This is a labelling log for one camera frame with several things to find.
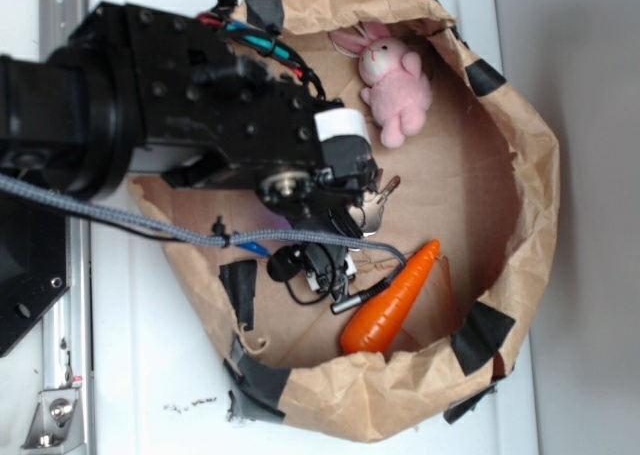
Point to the silver key bunch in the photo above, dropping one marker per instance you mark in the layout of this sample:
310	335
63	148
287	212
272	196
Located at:
368	217

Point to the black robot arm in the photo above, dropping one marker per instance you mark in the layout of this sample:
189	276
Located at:
62	124

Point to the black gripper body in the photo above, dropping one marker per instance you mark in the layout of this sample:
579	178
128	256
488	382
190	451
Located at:
237	107

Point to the pink plush bunny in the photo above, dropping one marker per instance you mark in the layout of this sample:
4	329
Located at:
396	90

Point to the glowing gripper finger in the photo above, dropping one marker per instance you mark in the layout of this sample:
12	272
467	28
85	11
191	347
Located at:
328	268
349	168

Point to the aluminium frame rail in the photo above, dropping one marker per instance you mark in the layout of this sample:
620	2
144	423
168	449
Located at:
63	421

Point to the orange toy carrot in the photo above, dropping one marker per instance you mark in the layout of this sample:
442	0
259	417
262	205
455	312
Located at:
376	324

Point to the black octagonal mount plate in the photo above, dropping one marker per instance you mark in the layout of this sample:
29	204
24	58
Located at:
33	267

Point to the brown paper bag tray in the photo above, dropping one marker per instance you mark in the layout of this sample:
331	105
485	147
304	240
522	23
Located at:
482	177

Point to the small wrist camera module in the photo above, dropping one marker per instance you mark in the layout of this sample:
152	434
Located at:
286	263

